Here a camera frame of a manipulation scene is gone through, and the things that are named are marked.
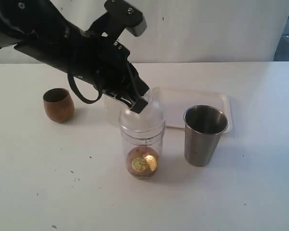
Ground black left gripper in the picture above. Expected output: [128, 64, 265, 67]
[69, 12, 150, 114]

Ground clear plastic shaker lid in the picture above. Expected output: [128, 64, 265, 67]
[118, 87, 166, 136]

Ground clear plastic shaker cup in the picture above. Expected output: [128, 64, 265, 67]
[120, 129, 165, 180]

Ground gold foil-wrapped chocolate coins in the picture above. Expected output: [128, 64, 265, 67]
[126, 146, 159, 179]

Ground stainless steel cup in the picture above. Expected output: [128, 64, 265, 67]
[184, 105, 228, 167]

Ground brown wooden cup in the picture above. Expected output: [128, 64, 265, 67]
[43, 88, 75, 123]

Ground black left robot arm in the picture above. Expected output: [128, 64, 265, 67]
[0, 0, 149, 114]

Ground translucent plastic beaker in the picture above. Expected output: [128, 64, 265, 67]
[104, 96, 124, 127]

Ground white rectangular tray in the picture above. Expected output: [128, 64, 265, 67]
[159, 88, 233, 133]

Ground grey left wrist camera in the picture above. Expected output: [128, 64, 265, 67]
[104, 0, 147, 37]

